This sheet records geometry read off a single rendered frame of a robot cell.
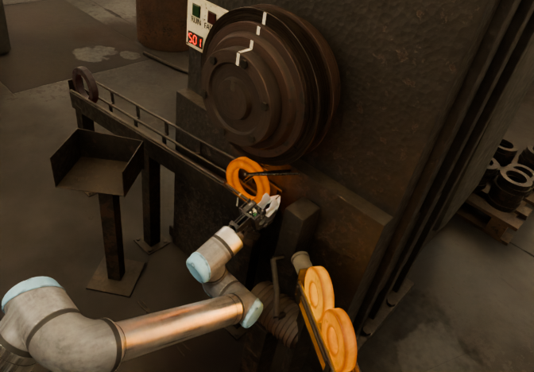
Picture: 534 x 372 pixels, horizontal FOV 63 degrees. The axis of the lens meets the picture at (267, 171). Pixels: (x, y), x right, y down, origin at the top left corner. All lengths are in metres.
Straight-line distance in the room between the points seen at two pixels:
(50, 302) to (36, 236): 1.43
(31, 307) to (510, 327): 2.14
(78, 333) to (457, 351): 1.74
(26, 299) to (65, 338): 0.13
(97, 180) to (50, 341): 0.89
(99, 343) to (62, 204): 1.67
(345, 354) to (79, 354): 0.59
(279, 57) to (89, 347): 0.80
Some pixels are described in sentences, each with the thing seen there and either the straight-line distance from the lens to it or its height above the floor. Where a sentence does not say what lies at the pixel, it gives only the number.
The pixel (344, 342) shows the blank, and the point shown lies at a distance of 1.15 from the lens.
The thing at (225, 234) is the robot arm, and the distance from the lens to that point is 1.35.
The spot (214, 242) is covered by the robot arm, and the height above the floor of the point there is 0.73.
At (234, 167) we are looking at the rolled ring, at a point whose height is 0.79.
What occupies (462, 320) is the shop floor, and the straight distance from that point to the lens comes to 2.44.
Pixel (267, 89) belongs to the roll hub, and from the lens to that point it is 1.15.
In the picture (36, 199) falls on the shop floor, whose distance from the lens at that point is 2.66.
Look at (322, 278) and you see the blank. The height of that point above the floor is 0.78.
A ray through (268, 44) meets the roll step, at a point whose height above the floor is 1.28.
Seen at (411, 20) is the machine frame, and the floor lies 1.41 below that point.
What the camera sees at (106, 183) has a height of 0.60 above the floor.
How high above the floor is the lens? 1.71
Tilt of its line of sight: 37 degrees down
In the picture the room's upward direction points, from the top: 10 degrees clockwise
